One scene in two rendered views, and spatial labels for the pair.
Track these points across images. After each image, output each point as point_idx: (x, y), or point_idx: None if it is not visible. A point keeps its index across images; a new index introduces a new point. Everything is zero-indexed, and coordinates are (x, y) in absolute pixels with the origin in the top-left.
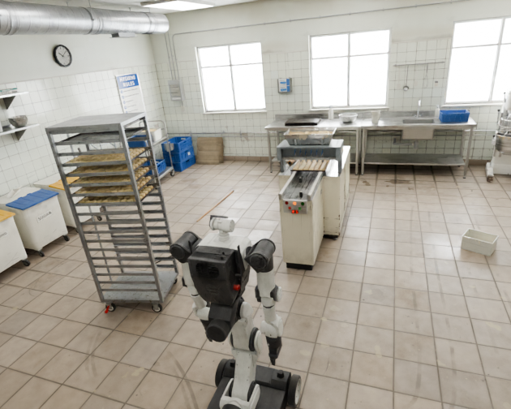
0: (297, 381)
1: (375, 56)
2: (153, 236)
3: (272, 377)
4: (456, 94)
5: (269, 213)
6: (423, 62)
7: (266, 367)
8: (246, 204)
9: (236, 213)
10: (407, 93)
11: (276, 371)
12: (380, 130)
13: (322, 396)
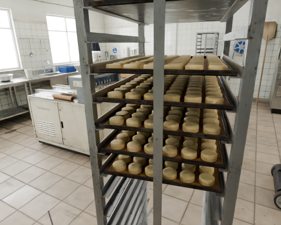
0: None
1: (1, 30)
2: (139, 204)
3: None
4: (55, 58)
5: (42, 164)
6: (36, 37)
7: (278, 173)
8: None
9: (9, 186)
10: (32, 58)
11: (280, 168)
12: (21, 86)
13: (270, 169)
